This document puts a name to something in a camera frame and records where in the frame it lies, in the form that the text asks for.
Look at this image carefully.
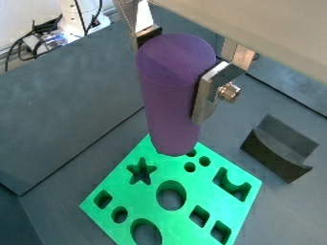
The purple cylinder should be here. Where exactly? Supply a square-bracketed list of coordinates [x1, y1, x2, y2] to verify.
[134, 33, 216, 156]

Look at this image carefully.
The dark grey curved block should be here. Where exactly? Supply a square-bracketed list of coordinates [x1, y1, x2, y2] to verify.
[240, 114, 317, 183]

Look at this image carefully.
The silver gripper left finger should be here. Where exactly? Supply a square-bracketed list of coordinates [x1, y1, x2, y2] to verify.
[112, 0, 162, 52]

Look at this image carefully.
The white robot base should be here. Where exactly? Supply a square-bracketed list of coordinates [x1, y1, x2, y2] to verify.
[58, 0, 110, 37]

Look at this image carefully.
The black cable bundle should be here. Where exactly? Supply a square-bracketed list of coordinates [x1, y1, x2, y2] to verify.
[4, 0, 104, 73]

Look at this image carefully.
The dark grey raised platform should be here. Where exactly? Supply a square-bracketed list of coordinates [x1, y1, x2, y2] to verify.
[0, 22, 141, 195]

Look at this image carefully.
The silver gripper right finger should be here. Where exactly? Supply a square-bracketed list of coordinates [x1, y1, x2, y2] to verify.
[192, 39, 255, 125]

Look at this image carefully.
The green shape sorter board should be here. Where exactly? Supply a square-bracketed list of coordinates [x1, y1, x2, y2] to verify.
[80, 138, 261, 245]

